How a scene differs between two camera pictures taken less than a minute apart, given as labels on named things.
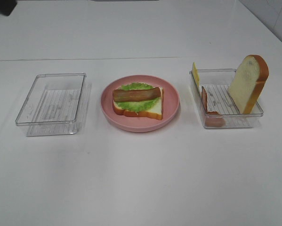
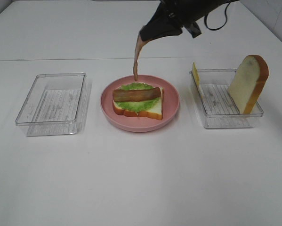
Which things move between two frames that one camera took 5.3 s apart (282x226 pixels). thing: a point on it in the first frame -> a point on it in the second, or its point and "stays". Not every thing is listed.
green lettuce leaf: (136, 106) stays
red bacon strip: (212, 118) -> (140, 44)
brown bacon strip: (136, 94) stays
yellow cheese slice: (195, 70) stays
